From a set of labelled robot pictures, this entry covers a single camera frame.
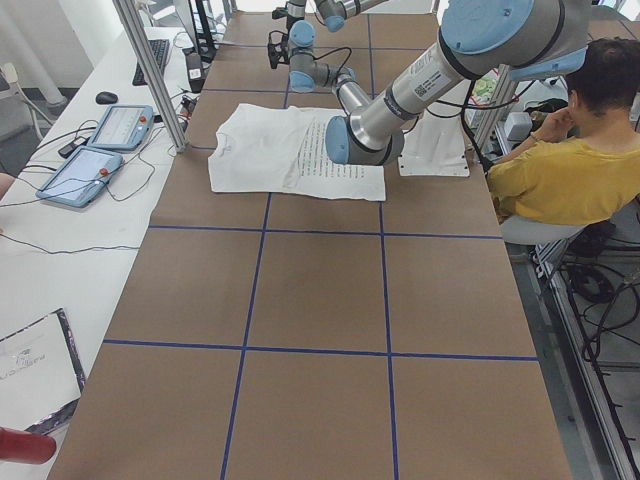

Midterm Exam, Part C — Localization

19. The white long-sleeve printed shirt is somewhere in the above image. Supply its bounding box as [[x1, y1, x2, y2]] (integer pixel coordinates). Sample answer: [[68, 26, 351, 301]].
[[208, 103, 386, 201]]

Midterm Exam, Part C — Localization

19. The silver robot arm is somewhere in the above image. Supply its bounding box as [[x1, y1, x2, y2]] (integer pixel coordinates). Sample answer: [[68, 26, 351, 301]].
[[271, 0, 386, 32], [273, 0, 591, 166]]

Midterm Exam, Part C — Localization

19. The black power adapter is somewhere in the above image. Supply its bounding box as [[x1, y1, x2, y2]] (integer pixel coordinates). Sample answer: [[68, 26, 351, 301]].
[[185, 52, 205, 93]]

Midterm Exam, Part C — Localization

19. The upper blue teach pendant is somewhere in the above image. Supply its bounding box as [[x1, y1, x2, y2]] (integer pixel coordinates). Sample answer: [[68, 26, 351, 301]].
[[87, 104, 154, 152]]

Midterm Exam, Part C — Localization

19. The blue teach pendant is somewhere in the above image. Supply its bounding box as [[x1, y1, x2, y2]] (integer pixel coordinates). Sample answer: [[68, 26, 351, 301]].
[[87, 104, 154, 152], [36, 146, 123, 208]]

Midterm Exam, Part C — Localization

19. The person in yellow shirt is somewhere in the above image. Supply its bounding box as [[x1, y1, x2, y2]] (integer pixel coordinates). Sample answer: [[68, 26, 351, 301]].
[[487, 38, 640, 227]]

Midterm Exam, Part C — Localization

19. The lower blue teach pendant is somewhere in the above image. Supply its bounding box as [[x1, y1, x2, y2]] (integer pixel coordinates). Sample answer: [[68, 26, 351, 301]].
[[36, 146, 123, 208]]

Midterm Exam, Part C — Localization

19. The black keyboard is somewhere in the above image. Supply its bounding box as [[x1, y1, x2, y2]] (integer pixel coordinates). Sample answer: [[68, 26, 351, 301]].
[[132, 38, 172, 86]]

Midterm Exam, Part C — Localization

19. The black computer mouse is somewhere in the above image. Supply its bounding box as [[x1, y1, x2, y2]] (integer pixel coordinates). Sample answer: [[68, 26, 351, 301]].
[[95, 91, 119, 105]]

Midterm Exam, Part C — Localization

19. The small black phone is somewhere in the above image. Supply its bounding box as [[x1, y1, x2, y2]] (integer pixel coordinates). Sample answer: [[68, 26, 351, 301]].
[[58, 138, 87, 159]]

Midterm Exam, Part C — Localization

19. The red cylinder object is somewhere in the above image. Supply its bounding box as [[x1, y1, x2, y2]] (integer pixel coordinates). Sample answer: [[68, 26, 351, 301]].
[[1, 427, 57, 464]]

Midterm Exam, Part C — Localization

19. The white camera pole base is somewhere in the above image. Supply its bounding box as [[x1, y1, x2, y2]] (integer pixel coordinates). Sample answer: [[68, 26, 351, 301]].
[[398, 113, 470, 177]]

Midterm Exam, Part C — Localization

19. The aluminium frame post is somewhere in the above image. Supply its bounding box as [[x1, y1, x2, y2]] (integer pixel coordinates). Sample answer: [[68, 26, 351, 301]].
[[113, 0, 187, 153]]

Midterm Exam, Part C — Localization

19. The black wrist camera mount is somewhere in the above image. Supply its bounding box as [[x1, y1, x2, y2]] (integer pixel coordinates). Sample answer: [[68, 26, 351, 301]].
[[267, 30, 290, 70]]

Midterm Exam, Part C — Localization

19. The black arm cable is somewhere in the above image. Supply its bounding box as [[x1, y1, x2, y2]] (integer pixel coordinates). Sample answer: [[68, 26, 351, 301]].
[[314, 46, 357, 91]]

